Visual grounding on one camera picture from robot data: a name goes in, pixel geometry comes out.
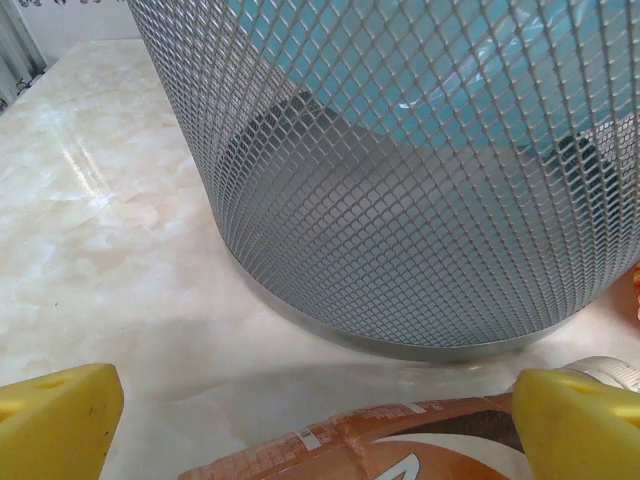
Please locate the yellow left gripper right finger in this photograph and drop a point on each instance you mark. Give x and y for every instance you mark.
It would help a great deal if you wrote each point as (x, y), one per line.
(580, 435)

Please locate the aluminium frame post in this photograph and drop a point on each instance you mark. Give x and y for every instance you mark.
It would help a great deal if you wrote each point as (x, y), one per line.
(20, 45)

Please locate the yellow label bottle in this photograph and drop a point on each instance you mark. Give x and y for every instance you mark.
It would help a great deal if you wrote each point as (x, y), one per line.
(636, 295)

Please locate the blue plastic bin liner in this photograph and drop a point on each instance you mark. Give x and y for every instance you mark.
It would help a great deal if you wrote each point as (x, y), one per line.
(400, 75)

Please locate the brown Nescafe coffee bottle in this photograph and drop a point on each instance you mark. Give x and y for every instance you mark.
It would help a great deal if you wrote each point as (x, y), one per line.
(380, 440)

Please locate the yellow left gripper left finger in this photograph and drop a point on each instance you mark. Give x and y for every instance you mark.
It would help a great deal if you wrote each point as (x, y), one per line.
(50, 430)

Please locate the grey metal mesh bin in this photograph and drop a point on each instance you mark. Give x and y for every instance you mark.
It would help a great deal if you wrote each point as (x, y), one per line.
(400, 250)

